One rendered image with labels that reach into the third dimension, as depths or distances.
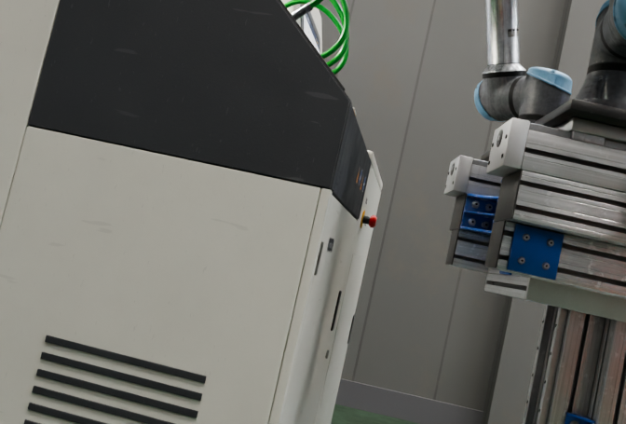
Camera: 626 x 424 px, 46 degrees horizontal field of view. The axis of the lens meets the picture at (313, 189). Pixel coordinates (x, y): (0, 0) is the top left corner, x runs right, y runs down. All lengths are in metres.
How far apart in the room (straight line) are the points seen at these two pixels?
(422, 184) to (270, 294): 2.43
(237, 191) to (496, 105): 0.94
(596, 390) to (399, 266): 2.08
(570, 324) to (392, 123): 2.20
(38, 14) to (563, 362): 1.25
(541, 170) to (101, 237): 0.80
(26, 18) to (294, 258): 0.68
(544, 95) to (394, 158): 1.79
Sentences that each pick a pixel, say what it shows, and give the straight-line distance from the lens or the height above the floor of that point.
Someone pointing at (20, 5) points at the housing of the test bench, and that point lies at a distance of 1.52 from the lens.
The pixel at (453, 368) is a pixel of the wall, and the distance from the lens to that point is 3.68.
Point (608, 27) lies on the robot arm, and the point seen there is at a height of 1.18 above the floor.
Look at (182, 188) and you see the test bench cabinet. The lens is 1.31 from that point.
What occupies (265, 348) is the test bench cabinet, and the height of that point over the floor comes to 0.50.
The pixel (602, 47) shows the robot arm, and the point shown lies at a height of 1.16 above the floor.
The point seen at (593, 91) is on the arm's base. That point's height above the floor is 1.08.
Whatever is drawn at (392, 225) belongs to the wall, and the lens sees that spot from 3.61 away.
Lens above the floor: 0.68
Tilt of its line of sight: 5 degrees up
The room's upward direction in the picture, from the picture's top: 13 degrees clockwise
